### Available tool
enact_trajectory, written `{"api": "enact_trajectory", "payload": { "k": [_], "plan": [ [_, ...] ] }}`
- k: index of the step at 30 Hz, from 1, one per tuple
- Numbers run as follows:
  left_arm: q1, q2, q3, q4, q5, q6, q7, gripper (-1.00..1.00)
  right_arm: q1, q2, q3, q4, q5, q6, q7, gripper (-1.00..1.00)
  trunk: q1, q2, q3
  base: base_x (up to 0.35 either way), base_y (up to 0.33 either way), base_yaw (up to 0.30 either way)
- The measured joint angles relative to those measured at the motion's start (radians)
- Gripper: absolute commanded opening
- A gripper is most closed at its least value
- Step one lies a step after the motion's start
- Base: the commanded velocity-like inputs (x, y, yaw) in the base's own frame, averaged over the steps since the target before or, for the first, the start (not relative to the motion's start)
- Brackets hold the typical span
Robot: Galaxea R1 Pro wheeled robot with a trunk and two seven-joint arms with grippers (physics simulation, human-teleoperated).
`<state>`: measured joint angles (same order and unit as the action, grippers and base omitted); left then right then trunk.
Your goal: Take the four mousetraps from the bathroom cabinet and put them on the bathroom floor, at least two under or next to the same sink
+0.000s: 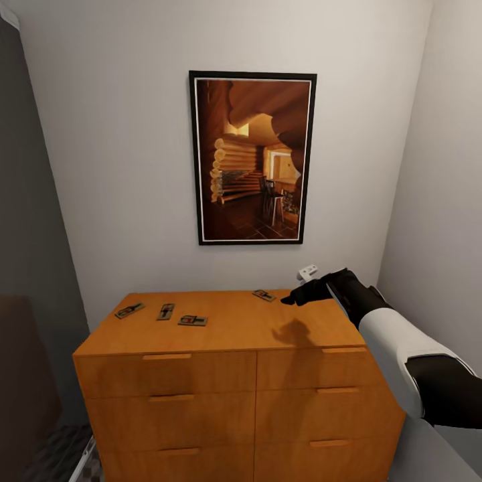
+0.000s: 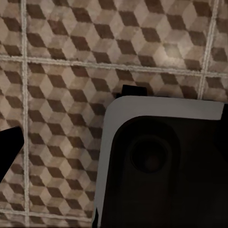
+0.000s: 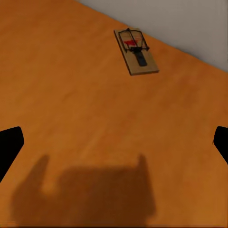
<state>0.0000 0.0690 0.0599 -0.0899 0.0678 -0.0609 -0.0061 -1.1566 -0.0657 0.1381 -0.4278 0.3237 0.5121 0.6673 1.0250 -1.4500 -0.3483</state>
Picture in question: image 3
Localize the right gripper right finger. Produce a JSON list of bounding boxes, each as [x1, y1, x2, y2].
[[213, 126, 228, 163]]

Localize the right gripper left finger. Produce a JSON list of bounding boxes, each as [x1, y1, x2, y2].
[[0, 126, 24, 182]]

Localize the mousetrap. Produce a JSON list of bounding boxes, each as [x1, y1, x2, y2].
[[114, 28, 160, 76]]

